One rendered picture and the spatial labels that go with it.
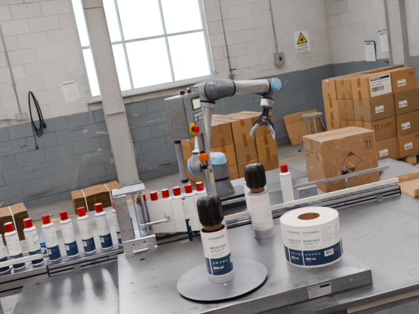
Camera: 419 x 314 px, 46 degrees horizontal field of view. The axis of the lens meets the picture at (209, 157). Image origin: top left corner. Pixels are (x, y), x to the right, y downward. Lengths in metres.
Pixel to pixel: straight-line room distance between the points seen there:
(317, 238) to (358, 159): 1.03
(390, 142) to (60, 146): 4.48
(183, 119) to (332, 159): 0.83
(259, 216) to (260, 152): 3.93
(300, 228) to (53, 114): 6.10
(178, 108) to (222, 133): 3.50
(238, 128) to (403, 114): 1.90
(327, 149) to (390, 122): 3.52
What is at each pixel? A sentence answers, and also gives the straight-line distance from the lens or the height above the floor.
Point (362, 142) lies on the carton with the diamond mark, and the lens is 2.66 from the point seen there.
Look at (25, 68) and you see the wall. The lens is 7.49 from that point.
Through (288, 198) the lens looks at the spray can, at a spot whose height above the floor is 0.93.
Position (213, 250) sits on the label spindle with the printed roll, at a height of 1.01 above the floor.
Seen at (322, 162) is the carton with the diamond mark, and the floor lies 1.01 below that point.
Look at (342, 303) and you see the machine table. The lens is 1.61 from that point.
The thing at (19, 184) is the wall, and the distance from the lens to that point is 7.58.
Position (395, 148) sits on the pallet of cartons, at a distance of 6.14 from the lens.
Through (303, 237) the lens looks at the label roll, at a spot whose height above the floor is 0.99.
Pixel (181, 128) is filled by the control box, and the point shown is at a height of 1.34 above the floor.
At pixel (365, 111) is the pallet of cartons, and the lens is 5.90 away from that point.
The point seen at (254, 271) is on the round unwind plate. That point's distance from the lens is 1.73.
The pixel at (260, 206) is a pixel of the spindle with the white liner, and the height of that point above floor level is 1.01.
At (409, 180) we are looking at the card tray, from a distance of 2.78.
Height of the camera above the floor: 1.60
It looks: 11 degrees down
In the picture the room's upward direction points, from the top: 10 degrees counter-clockwise
